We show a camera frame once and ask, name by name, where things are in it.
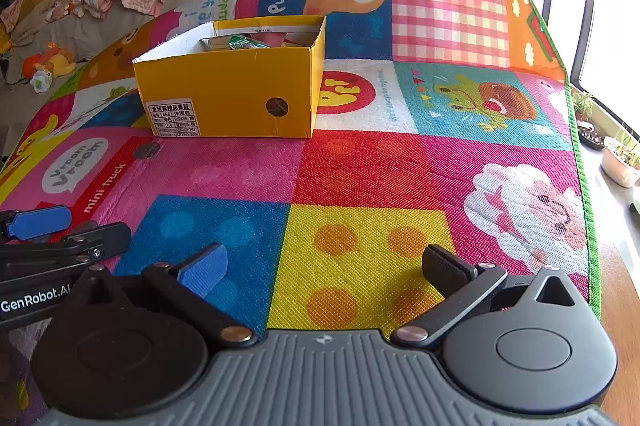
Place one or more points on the dark plant pot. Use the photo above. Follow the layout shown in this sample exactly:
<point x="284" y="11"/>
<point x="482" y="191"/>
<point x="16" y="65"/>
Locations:
<point x="590" y="138"/>

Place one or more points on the white plant pot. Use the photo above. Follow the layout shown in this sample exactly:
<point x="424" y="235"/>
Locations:
<point x="617" y="168"/>

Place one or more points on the small potted plant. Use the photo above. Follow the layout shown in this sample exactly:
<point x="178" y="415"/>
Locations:
<point x="582" y="106"/>

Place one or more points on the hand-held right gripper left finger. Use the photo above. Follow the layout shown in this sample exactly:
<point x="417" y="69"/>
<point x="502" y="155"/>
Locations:
<point x="205" y="268"/>

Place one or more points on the pink yellow blanket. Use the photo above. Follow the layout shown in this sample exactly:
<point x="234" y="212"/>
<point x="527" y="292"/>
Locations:
<point x="27" y="11"/>

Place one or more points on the baby clothes bundle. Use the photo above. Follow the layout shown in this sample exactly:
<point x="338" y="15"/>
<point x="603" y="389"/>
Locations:
<point x="90" y="1"/>

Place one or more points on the dark window frame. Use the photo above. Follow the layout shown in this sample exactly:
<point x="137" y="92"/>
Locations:
<point x="575" y="26"/>

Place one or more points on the grey sofa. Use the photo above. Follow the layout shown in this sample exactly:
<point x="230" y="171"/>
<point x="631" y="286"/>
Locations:
<point x="95" y="33"/>

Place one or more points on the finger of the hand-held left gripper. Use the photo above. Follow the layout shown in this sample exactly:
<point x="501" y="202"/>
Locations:
<point x="105" y="238"/>
<point x="40" y="222"/>

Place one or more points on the white green plush toy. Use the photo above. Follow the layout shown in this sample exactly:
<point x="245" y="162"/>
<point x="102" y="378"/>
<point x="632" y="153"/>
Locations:
<point x="41" y="82"/>

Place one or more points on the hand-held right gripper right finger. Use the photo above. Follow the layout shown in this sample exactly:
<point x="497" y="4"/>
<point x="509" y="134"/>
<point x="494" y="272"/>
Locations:
<point x="447" y="271"/>

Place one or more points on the orange plush toy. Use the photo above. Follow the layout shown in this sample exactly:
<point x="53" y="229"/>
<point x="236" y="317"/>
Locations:
<point x="52" y="62"/>

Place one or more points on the candy bag red green edges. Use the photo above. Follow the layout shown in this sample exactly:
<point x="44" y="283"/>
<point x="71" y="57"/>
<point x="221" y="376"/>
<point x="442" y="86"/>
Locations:
<point x="242" y="42"/>

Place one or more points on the colourful cartoon play mat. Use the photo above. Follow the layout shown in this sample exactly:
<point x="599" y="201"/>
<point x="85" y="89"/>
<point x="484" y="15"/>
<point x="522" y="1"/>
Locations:
<point x="375" y="186"/>

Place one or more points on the yellow cardboard box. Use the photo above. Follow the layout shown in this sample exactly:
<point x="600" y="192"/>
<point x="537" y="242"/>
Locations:
<point x="225" y="91"/>

